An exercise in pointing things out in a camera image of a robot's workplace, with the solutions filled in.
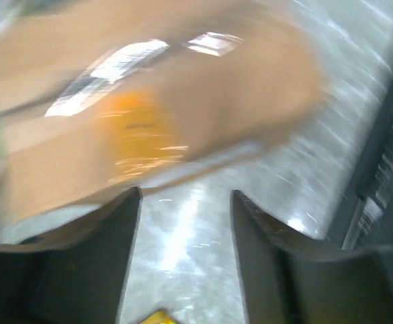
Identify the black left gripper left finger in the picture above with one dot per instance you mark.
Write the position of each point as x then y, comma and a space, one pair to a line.
72, 274

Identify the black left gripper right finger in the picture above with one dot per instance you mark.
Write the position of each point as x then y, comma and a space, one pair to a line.
288, 277

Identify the yellow utility knife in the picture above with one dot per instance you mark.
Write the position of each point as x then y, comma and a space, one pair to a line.
159, 317

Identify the brown cardboard express box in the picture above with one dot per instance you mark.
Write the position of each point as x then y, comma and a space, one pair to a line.
97, 96

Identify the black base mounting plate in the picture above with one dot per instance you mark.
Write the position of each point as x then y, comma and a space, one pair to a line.
364, 216

